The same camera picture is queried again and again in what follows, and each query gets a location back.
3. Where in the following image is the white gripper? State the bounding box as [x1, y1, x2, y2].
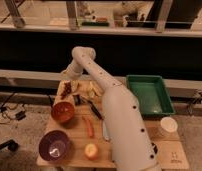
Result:
[61, 68, 81, 81]

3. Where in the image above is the dark red grape bunch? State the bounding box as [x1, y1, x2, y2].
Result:
[61, 82, 72, 99]

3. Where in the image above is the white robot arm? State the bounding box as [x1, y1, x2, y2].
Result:
[65, 46, 162, 171]

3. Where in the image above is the red bowl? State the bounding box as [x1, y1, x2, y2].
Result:
[51, 101, 75, 124]

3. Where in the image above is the purple bowl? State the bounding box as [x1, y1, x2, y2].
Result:
[39, 130, 71, 162]

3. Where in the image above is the black binder clip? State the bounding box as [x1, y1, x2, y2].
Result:
[73, 94, 81, 106]

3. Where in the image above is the peeled banana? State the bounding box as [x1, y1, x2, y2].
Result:
[87, 81, 102, 99]

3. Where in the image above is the orange carrot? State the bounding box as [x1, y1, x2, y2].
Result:
[82, 117, 94, 138]

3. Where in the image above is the light blue cloth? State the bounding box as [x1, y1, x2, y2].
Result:
[102, 121, 110, 141]

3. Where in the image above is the black power adapter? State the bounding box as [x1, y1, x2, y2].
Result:
[15, 111, 26, 121]

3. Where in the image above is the red yellow apple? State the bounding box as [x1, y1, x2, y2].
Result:
[84, 143, 99, 160]

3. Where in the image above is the green plastic tray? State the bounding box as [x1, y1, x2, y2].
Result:
[126, 75, 175, 116]

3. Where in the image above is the black chair base leg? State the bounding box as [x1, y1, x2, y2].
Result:
[0, 139, 19, 152]

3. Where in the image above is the white paper cup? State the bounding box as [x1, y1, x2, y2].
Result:
[159, 117, 178, 137]

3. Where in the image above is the silver metal cup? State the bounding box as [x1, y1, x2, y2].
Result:
[152, 142, 158, 154]

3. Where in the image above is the black handled knife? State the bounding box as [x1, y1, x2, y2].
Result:
[81, 96, 103, 120]

